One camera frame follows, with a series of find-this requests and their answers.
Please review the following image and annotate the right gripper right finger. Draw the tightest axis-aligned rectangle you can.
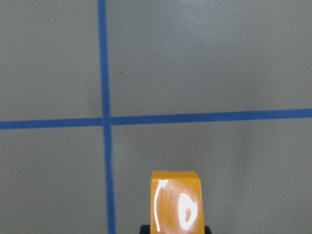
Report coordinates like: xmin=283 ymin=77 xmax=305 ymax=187
xmin=204 ymin=226 xmax=211 ymax=234

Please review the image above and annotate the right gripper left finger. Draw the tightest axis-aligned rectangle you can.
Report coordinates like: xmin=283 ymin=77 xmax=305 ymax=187
xmin=139 ymin=225 xmax=150 ymax=234

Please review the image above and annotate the orange trapezoid block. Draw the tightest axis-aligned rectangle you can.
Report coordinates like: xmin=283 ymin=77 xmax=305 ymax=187
xmin=150 ymin=171 xmax=205 ymax=234

